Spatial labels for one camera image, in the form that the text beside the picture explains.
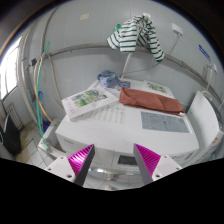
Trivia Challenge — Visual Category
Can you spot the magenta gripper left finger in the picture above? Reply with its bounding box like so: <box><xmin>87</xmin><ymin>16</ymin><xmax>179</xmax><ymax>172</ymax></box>
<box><xmin>46</xmin><ymin>145</ymin><xmax>95</xmax><ymax>186</ymax></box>

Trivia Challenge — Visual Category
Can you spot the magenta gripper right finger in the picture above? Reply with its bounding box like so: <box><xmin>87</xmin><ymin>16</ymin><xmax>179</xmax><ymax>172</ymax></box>
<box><xmin>133</xmin><ymin>144</ymin><xmax>182</xmax><ymax>185</ymax></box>

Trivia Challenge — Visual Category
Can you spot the brown folded towel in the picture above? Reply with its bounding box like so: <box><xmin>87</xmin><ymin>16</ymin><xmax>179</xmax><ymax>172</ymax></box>
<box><xmin>119</xmin><ymin>87</ymin><xmax>184</xmax><ymax>115</ymax></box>

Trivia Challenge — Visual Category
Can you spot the white washing machine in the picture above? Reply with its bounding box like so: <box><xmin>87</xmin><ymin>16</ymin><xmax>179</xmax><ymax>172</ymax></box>
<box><xmin>54</xmin><ymin>78</ymin><xmax>200</xmax><ymax>174</ymax></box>

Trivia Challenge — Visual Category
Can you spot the dark cabinet at left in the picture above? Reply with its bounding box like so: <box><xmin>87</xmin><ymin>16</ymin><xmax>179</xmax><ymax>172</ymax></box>
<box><xmin>0</xmin><ymin>116</ymin><xmax>21</xmax><ymax>156</ymax></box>

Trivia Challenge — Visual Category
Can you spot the white appliance at right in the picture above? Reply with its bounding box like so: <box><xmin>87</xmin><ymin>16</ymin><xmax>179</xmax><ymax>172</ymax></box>
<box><xmin>184</xmin><ymin>91</ymin><xmax>224</xmax><ymax>167</ymax></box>

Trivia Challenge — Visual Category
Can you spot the blue crumpled cloth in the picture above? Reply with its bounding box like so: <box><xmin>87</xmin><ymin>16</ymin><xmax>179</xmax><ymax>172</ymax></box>
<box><xmin>97</xmin><ymin>70</ymin><xmax>119</xmax><ymax>88</ymax></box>

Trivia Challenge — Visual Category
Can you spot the window at left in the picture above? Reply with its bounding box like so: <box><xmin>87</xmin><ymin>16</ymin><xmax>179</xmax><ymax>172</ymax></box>
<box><xmin>0</xmin><ymin>38</ymin><xmax>20</xmax><ymax>99</ymax></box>

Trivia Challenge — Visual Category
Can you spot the green white striped shirt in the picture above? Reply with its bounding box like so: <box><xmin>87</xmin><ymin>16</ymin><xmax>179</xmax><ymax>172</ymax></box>
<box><xmin>107</xmin><ymin>14</ymin><xmax>165</xmax><ymax>62</ymax></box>

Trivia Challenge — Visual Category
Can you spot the tan hose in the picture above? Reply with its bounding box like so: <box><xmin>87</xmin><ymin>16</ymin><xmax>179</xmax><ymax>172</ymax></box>
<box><xmin>33</xmin><ymin>54</ymin><xmax>57</xmax><ymax>127</ymax></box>

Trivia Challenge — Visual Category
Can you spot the white power cable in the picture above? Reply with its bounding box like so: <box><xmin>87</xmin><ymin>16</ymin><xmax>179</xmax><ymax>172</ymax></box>
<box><xmin>120</xmin><ymin>34</ymin><xmax>181</xmax><ymax>78</ymax></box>

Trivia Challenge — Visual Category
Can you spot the grey horizontal wall pipe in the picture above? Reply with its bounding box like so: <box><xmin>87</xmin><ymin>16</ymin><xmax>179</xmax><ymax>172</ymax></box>
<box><xmin>44</xmin><ymin>42</ymin><xmax>222</xmax><ymax>103</ymax></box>

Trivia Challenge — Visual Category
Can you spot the blue wall sign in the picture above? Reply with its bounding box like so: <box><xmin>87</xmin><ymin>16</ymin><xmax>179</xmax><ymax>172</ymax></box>
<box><xmin>198</xmin><ymin>44</ymin><xmax>211</xmax><ymax>62</ymax></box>

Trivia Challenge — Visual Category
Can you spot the green hose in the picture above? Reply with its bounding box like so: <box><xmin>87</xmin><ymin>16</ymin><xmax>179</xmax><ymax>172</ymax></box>
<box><xmin>35</xmin><ymin>41</ymin><xmax>51</xmax><ymax>150</ymax></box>

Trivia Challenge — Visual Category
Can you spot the white wall socket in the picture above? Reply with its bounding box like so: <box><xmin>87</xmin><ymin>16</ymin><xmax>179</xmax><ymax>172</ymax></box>
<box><xmin>171</xmin><ymin>23</ymin><xmax>183</xmax><ymax>36</ymax></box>

